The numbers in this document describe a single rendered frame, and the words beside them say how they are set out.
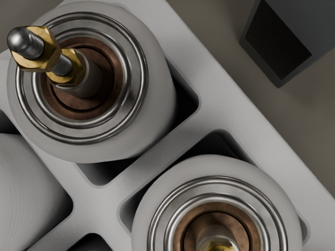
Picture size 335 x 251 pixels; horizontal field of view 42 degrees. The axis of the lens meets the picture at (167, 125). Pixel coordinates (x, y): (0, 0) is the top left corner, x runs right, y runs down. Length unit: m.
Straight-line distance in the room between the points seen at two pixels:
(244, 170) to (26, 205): 0.14
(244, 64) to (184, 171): 0.28
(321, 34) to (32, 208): 0.22
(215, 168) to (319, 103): 0.29
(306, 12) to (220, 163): 0.12
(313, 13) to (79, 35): 0.15
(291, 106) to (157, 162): 0.23
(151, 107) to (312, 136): 0.29
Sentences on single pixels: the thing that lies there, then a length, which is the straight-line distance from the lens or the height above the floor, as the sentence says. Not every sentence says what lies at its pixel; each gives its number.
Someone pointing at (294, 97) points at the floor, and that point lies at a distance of 0.51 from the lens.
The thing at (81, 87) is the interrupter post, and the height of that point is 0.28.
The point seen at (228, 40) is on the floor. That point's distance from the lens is 0.51.
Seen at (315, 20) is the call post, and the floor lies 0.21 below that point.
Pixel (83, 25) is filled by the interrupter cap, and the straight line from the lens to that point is 0.26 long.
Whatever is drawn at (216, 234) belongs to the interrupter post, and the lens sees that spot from 0.22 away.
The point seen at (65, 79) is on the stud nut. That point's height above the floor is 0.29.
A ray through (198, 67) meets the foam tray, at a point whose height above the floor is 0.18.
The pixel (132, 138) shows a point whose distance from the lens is 0.25.
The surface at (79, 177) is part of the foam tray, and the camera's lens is 0.32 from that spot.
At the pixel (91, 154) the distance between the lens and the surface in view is 0.25.
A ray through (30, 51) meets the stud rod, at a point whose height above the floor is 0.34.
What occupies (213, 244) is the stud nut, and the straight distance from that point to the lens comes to 0.21.
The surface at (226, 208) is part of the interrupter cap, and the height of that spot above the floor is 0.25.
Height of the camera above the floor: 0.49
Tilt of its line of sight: 85 degrees down
